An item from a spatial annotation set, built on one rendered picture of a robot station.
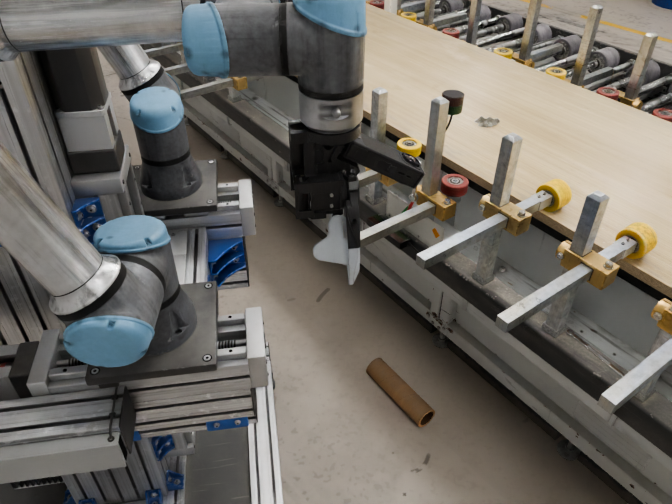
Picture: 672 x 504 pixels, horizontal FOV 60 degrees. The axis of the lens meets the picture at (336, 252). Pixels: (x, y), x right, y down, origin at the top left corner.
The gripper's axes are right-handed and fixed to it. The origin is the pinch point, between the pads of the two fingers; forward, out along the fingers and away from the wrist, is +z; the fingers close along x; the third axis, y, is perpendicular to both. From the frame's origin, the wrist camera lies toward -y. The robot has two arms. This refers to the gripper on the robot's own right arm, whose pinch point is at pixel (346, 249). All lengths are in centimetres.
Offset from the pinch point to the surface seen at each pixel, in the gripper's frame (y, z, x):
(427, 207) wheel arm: -37, 46, -71
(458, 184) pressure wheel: -47, 41, -75
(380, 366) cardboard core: -28, 124, -79
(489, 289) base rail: -51, 62, -51
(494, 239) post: -50, 46, -54
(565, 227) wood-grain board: -69, 42, -51
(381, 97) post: -28, 23, -98
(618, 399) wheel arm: -49, 36, 7
